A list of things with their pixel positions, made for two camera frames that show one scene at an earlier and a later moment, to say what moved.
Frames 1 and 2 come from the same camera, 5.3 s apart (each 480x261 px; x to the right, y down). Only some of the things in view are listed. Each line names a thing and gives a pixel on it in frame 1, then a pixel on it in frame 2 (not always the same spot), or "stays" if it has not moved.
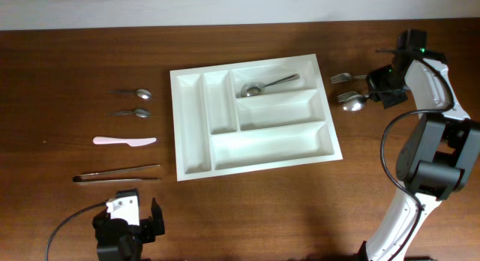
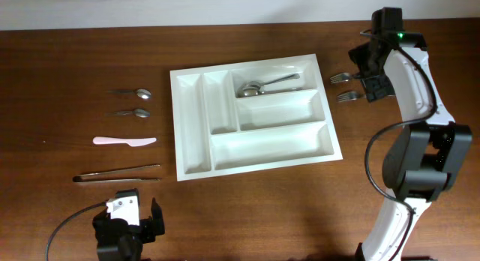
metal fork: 344,97 stays
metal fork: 344,76 stays
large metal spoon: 354,105 to 246,91
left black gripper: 148,233 stays
